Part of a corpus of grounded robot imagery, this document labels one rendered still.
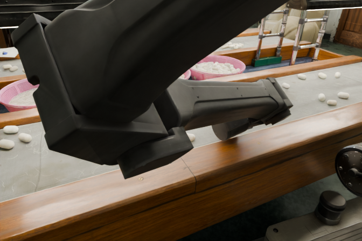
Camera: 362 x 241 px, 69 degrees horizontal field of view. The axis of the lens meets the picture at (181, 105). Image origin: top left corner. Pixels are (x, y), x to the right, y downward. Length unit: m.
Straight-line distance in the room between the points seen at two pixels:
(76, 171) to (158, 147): 0.46
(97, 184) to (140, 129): 0.40
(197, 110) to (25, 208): 0.41
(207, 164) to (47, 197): 0.33
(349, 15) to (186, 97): 5.35
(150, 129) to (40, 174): 0.51
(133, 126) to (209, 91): 0.15
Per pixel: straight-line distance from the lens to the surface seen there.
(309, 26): 3.85
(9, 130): 0.86
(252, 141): 0.71
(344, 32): 5.61
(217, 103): 0.31
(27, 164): 0.73
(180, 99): 0.26
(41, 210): 0.57
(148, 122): 0.21
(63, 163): 0.69
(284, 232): 0.91
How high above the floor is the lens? 1.16
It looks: 28 degrees down
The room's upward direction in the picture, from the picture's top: 2 degrees clockwise
